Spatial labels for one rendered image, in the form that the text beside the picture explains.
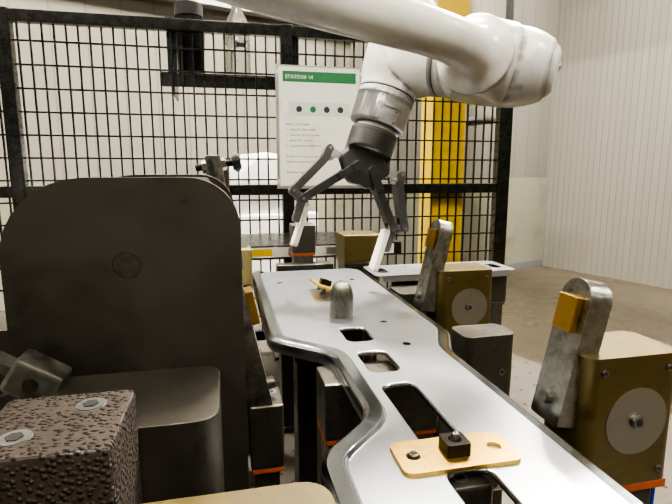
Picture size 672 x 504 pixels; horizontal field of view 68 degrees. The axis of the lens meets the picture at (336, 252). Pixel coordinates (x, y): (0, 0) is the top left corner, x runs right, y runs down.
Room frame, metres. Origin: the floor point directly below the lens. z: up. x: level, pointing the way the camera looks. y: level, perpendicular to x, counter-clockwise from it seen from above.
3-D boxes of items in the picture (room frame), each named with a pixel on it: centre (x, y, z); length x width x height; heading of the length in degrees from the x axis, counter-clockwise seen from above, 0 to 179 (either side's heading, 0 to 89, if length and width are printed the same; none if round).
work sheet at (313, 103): (1.33, 0.04, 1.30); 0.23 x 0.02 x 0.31; 103
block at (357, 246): (1.07, -0.05, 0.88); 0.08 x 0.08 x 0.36; 13
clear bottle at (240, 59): (1.38, 0.26, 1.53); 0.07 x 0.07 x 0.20
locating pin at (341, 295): (0.65, -0.01, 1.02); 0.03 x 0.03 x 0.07
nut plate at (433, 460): (0.32, -0.08, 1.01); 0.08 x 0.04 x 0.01; 102
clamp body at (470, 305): (0.76, -0.21, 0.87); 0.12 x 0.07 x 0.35; 103
